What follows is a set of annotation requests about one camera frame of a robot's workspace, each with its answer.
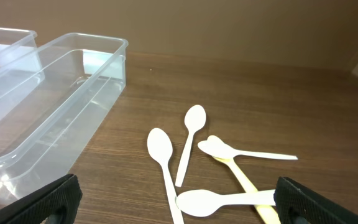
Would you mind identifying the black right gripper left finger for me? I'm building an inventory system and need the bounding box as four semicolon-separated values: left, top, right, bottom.
0;174;83;224

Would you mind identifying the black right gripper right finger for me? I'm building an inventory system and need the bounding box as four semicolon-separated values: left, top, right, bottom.
273;177;358;224

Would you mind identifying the yellow plastic spoon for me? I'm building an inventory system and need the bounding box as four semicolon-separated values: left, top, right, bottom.
206;134;282;224

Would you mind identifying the white plastic spoon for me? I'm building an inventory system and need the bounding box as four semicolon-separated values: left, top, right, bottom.
176;189;276;217
198;140;298;160
147;128;184;224
175;105;206;187

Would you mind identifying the clear right plastic container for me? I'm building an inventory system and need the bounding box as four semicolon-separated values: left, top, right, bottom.
0;33;128;204

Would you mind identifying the clear plastic container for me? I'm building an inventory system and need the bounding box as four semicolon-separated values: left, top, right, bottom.
0;26;45;91
0;33;128;204

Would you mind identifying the clear left plastic container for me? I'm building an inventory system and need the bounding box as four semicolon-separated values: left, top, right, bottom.
0;26;45;91

